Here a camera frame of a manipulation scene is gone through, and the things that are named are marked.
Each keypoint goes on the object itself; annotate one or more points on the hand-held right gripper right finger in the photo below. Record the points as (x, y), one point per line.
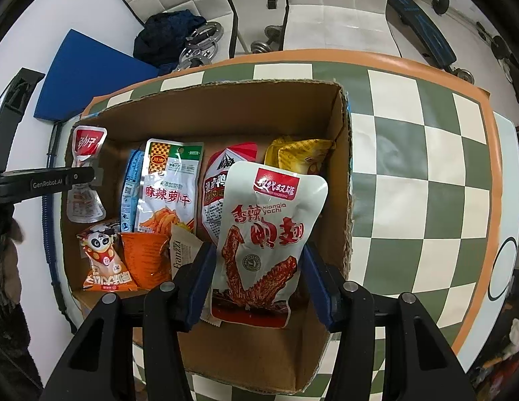
(322, 292)

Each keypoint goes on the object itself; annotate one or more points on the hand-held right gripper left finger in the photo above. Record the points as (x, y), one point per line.
(199, 288)

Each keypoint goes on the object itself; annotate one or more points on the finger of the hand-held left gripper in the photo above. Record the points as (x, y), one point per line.
(97, 176)

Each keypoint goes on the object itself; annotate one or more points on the blue snack packet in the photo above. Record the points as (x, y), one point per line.
(128, 192)

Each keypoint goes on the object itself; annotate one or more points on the small white red snack packet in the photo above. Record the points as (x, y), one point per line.
(86, 142)

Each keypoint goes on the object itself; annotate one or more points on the beige paper snack packet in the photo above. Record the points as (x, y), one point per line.
(180, 250)

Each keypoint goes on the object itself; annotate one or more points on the white orange checker-top snack packet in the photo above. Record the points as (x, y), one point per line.
(167, 192)

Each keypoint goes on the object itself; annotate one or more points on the cardboard box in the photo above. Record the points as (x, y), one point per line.
(332, 217)

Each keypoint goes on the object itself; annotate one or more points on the panda print snack packet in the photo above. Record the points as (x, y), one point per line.
(102, 255)

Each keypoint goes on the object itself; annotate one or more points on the large white red snack packet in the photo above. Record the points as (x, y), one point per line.
(268, 225)

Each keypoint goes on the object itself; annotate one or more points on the white packet with triangle logo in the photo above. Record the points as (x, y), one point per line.
(220, 192)

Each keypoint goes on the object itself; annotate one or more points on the yellow snack packet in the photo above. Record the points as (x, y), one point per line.
(297, 152)

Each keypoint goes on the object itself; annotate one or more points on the person's left forearm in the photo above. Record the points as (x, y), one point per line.
(4, 284)

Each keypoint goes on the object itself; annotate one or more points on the blue floor mat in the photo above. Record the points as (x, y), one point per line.
(88, 79)

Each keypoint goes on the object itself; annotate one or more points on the green white checkered tablecloth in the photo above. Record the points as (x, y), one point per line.
(410, 175)

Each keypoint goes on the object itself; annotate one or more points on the dark blue cloth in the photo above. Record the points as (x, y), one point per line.
(167, 37)

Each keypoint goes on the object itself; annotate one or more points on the round glass turntable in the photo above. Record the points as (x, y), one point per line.
(508, 267)

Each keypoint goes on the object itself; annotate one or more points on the small grey dumbbell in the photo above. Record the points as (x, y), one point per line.
(463, 74)

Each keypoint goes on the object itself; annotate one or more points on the black blue weight bench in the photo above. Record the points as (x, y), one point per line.
(422, 25)

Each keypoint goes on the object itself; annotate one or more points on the black dumbbell pair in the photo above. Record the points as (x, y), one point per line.
(500, 46)

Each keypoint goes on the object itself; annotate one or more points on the black barbell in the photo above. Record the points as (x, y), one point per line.
(441, 1)

